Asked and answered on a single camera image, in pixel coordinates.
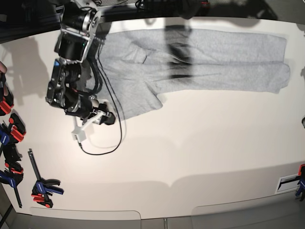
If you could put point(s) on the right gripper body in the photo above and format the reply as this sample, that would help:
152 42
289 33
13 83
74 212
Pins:
86 107

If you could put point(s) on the grey T-shirt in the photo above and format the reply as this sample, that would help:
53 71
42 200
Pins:
142 64

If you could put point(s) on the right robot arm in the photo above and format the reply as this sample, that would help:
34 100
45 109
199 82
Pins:
75 79

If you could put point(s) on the red black clamp top left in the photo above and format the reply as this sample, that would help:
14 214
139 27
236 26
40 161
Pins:
6 101

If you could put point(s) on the blue red clamp middle left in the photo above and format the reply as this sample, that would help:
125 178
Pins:
13 133

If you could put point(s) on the blue bar clamp on table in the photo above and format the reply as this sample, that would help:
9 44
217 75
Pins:
43 188

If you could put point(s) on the blue clamp lower left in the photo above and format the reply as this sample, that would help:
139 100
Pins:
13 173

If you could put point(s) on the white label sticker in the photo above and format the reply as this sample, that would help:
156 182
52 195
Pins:
287 183

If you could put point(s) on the dark object right edge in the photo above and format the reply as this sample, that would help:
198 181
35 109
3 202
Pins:
303 122

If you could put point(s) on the blue clamp right edge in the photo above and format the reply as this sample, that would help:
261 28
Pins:
301 190

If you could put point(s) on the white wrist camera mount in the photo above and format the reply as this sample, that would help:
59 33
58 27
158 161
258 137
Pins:
78 133

